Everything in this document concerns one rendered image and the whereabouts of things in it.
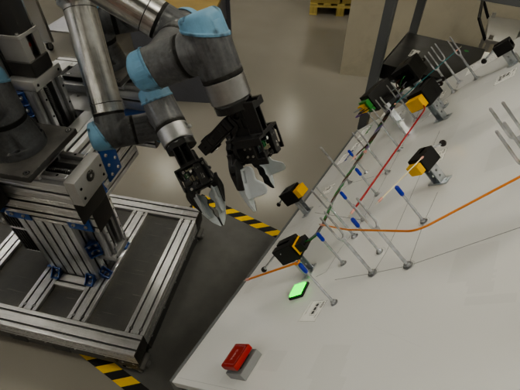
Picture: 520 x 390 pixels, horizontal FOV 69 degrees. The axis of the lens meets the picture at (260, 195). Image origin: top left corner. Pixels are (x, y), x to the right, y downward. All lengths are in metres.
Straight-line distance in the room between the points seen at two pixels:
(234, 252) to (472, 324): 1.84
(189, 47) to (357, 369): 0.54
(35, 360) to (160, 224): 0.86
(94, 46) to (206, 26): 0.43
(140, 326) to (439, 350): 1.48
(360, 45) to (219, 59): 3.25
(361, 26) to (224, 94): 3.19
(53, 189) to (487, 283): 1.04
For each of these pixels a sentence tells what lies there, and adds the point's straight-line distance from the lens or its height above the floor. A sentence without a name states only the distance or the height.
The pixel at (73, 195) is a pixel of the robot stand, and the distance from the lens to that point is 1.17.
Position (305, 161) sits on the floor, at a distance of 2.82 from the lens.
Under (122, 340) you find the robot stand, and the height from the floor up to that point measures 0.23.
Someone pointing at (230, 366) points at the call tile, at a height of 1.12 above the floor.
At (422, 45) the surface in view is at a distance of 1.84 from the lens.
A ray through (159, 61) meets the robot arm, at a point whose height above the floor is 1.53.
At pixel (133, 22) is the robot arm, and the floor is 1.54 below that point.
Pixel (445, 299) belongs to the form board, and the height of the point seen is 1.37.
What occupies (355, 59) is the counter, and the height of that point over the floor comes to 0.17.
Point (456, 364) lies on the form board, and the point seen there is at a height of 1.40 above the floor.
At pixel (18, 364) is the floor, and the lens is 2.24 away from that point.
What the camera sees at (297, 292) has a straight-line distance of 0.81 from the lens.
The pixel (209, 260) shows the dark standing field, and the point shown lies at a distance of 2.23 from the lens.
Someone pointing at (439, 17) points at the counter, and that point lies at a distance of 3.82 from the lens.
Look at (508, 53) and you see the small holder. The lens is 1.21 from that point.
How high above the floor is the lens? 1.82
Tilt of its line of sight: 45 degrees down
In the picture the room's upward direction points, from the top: straight up
